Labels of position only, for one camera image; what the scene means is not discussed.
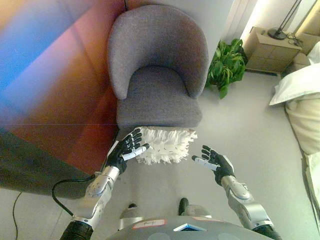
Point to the beige bed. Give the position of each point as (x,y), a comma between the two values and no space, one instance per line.
(306,120)

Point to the black floor lamp base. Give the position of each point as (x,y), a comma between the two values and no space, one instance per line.
(283,21)

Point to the silver right robot leg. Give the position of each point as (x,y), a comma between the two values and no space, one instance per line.
(191,208)

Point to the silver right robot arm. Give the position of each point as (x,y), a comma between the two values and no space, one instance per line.
(247,205)

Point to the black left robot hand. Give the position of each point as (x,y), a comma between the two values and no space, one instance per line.
(120,154)

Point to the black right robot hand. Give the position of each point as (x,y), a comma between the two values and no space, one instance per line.
(220,162)

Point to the white fluffy pillow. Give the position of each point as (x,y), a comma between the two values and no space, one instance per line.
(167,145)

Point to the green potted plant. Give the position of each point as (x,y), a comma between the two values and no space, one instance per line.
(226,66)

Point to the silver robot leg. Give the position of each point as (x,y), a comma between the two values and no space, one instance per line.
(130,213)
(191,208)

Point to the dark grey curved furniture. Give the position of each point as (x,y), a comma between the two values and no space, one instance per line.
(32,170)

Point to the grey robot torso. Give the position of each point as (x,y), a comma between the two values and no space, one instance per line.
(172,230)

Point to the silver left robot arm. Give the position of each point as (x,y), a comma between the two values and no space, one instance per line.
(98,191)

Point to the silver left robot leg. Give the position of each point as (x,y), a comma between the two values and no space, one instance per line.
(130,213)

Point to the white bed pillow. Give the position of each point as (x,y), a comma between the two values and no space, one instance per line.
(296,86)

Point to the grey fabric armchair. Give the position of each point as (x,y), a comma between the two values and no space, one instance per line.
(157,65)

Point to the beige wooden nightstand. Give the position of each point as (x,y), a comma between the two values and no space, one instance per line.
(271,50)

